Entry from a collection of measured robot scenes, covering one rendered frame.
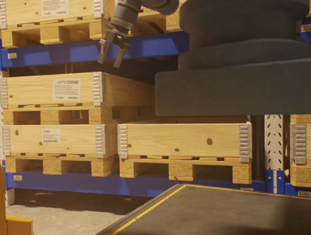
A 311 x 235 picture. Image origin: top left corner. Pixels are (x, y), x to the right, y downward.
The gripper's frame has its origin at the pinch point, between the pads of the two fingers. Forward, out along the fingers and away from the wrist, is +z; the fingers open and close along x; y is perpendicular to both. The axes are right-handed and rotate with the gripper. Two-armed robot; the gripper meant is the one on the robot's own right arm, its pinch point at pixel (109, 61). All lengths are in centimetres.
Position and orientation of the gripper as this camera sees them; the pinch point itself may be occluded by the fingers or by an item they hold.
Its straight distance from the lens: 146.4
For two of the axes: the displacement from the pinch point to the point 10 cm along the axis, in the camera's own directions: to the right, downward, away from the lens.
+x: 4.6, -0.1, 8.9
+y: 8.1, 4.2, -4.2
